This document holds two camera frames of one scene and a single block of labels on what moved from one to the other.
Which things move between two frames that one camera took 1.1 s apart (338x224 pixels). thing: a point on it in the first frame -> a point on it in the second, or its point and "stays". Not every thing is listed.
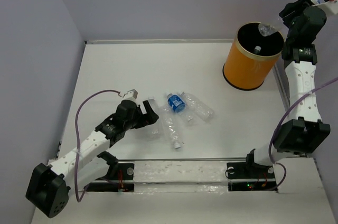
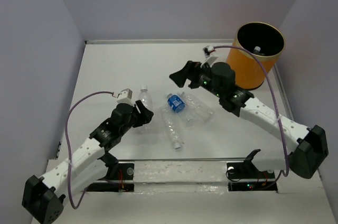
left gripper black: x=148 y=119 stays
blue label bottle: x=176 y=102 stays
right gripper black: x=298 y=6 -> x=180 y=76
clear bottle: x=155 y=129 -> x=146 y=96
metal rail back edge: x=159 y=42 stays
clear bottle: x=257 y=49 stays
